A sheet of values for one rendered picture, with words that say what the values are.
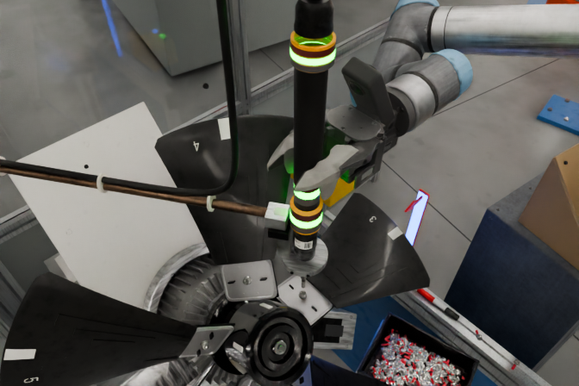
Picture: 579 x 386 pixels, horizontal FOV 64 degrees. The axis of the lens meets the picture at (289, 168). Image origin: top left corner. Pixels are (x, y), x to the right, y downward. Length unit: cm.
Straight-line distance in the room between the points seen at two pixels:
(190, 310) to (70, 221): 26
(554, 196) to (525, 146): 199
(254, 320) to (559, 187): 73
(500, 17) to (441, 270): 171
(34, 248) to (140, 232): 54
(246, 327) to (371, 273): 27
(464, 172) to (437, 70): 216
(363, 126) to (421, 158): 227
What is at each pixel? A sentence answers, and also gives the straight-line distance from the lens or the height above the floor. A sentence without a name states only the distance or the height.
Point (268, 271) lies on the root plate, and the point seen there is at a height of 127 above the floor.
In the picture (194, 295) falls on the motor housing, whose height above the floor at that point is 118.
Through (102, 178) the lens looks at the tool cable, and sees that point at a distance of 71.
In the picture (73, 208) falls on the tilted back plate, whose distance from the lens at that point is 89.
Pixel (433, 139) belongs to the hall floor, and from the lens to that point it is 300.
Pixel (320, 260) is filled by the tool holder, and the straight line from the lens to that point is 69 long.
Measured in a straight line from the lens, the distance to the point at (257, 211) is 64.
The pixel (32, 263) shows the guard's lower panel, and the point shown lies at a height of 84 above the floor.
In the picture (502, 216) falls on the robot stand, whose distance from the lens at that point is 127.
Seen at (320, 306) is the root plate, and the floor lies 119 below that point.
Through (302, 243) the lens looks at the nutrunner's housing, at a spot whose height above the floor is 137.
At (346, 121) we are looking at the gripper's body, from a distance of 59.
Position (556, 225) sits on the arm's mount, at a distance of 121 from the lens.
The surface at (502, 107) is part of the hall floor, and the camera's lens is 342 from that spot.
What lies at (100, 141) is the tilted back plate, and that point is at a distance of 90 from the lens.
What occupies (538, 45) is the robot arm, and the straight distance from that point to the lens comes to 78.
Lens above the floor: 190
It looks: 45 degrees down
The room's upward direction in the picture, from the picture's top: straight up
